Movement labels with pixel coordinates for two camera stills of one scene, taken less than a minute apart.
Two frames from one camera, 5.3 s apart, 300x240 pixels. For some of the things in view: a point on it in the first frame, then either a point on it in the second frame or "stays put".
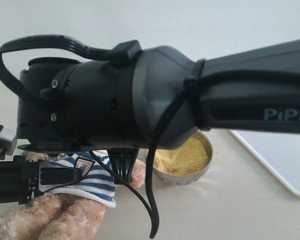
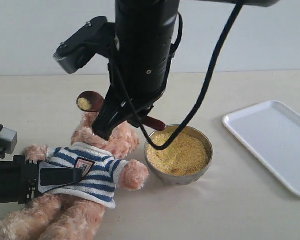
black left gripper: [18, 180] stays put
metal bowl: [186, 164] stays put
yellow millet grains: [189, 158] stays put
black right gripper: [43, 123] -> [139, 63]
